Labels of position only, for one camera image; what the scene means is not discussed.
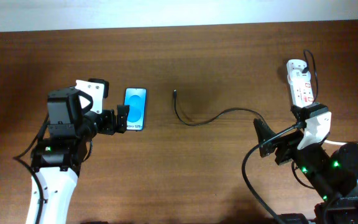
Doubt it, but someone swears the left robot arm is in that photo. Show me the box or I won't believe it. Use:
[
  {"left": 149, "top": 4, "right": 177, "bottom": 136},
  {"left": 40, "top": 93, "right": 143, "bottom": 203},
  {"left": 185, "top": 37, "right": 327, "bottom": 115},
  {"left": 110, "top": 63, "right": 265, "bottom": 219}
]
[{"left": 26, "top": 87, "right": 129, "bottom": 223}]

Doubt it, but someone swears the white power strip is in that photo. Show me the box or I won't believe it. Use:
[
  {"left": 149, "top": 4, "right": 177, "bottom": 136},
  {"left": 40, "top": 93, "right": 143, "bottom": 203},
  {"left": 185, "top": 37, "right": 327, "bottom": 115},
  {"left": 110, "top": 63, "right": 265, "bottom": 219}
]
[{"left": 287, "top": 59, "right": 314, "bottom": 108}]

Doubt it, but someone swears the white power strip cord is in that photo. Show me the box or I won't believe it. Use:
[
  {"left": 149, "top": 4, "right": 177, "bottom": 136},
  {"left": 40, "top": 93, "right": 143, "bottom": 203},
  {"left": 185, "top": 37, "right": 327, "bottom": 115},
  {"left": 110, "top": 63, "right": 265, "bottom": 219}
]
[{"left": 324, "top": 139, "right": 358, "bottom": 149}]

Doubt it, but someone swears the black charging cable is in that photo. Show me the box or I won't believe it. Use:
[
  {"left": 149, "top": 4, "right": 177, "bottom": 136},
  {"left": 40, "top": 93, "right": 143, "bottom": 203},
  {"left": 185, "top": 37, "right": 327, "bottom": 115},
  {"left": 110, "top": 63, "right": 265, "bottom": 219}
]
[{"left": 172, "top": 49, "right": 319, "bottom": 127}]

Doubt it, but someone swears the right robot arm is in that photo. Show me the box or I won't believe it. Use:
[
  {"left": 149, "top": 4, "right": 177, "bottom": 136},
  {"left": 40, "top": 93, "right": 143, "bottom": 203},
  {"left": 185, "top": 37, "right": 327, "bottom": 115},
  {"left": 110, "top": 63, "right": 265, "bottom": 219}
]
[{"left": 254, "top": 119, "right": 358, "bottom": 223}]

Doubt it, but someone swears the blue screen smartphone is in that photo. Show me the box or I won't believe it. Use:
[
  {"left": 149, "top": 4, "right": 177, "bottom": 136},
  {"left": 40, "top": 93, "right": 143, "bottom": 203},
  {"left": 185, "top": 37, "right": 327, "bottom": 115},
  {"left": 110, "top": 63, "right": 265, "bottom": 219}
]
[{"left": 124, "top": 88, "right": 147, "bottom": 131}]

